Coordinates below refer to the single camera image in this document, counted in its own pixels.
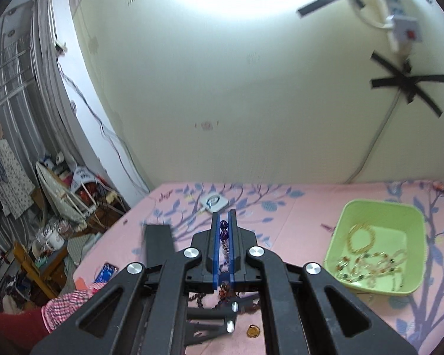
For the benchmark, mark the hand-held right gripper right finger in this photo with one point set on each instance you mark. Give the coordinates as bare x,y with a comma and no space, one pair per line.
232,251

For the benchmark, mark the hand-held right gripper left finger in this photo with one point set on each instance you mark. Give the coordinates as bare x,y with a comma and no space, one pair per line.
216,251

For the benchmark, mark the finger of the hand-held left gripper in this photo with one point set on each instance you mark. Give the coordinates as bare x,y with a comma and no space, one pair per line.
157,240
222,318

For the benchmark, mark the green plastic basin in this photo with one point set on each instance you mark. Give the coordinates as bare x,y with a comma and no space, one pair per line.
377,214

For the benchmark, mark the pile of mixed jewelry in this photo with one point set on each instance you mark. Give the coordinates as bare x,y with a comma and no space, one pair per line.
359,270

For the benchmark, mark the white square charger device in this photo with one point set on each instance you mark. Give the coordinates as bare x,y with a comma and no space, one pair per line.
222,201

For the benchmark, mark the smartphone with blue screen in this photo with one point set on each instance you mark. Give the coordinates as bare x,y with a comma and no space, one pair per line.
105,273

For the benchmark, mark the pink floral bed sheet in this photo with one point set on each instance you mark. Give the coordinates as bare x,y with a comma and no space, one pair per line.
299,229

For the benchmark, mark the white mug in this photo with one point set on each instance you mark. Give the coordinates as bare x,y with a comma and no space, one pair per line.
53,239

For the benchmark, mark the pink checkered cloth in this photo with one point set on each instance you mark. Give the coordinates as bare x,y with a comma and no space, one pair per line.
66,305

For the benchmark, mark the wooden chair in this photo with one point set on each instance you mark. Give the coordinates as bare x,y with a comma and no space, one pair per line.
33,270

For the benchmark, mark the patterned hanging cloth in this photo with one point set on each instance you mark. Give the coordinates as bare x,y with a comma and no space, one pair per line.
7,177

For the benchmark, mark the red cloth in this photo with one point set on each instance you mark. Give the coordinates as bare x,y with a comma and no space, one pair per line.
18,327

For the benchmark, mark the black tape cross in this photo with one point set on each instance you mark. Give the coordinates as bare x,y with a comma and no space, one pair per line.
405,81

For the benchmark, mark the black tape strip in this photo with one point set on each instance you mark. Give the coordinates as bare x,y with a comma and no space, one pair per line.
318,3

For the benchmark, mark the white folded frame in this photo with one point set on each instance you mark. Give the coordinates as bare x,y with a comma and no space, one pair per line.
59,194

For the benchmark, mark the white wall socket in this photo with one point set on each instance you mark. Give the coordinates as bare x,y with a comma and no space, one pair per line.
403,29

